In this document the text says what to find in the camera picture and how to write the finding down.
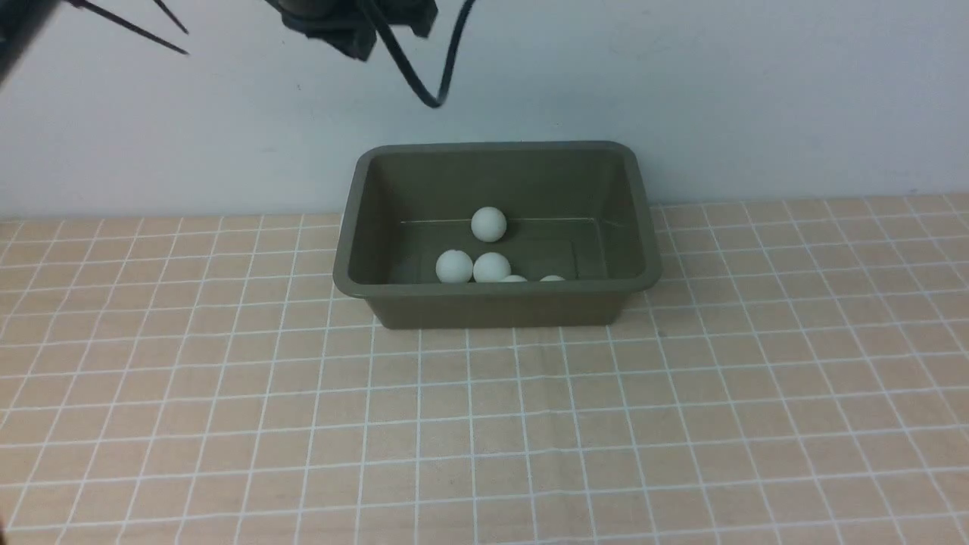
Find olive green plastic bin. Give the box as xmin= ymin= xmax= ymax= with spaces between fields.
xmin=333 ymin=141 xmax=663 ymax=330

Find checkered peach tablecloth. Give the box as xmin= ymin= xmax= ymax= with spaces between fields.
xmin=1 ymin=195 xmax=968 ymax=544

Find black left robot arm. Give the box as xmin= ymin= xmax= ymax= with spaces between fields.
xmin=1 ymin=1 xmax=438 ymax=76

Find white logo ball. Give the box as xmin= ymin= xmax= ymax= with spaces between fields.
xmin=472 ymin=252 xmax=512 ymax=283

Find black cable ties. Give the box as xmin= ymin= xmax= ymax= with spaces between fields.
xmin=68 ymin=1 xmax=189 ymax=56

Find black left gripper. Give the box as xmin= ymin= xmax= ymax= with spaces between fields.
xmin=267 ymin=1 xmax=438 ymax=62

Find black left camera cable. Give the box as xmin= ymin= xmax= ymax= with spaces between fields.
xmin=356 ymin=0 xmax=479 ymax=109

